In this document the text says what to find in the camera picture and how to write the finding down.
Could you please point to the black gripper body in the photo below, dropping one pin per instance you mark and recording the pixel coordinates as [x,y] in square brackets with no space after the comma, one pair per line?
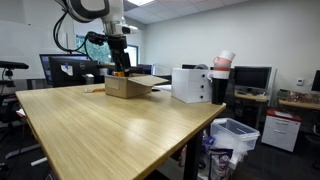
[118,45]

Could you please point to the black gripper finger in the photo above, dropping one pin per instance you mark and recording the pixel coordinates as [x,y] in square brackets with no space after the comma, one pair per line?
[118,63]
[127,65]

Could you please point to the brown cardboard box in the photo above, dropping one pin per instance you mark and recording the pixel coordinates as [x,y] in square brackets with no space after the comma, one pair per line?
[128,88]

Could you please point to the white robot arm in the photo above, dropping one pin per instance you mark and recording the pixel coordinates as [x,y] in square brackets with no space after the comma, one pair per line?
[100,10]

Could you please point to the small orange object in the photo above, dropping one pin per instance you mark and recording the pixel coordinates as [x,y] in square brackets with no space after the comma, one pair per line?
[118,74]

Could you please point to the white drawer unit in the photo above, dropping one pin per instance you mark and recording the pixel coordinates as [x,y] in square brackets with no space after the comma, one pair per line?
[190,85]

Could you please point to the black monitor with lit screen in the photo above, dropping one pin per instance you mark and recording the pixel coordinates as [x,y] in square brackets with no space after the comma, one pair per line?
[44,68]

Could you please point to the white mug with red rim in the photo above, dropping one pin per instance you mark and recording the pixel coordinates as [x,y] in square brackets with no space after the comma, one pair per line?
[220,74]

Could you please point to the pink mug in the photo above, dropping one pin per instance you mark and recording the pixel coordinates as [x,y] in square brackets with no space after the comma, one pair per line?
[221,62]

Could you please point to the black tumbler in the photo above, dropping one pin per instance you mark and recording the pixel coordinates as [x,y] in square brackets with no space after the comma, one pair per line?
[219,91]

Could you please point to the white paper cup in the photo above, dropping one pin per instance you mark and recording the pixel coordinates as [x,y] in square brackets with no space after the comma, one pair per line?
[227,55]

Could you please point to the black table leg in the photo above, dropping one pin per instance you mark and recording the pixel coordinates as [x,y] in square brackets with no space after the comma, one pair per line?
[192,156]

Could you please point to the black desktop monitor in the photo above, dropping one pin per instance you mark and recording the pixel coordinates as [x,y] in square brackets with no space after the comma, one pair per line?
[252,77]
[316,81]

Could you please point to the clear plastic storage bin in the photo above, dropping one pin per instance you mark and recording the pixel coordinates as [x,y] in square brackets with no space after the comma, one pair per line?
[235,133]

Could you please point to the wooden office desk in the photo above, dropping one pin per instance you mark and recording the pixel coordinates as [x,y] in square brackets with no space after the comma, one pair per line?
[251,97]

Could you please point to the dark snack bag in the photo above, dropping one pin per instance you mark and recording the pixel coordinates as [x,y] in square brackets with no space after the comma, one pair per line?
[220,165]

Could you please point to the white cabinet with red top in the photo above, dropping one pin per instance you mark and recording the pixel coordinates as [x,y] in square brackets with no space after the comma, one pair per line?
[280,131]

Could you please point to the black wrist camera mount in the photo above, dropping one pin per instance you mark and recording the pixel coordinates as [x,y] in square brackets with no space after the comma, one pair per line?
[96,37]

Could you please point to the black camera bar on stand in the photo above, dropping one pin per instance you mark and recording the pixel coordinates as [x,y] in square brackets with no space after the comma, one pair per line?
[13,65]

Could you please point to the white wall thermostat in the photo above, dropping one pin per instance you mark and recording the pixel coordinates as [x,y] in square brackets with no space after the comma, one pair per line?
[300,82]

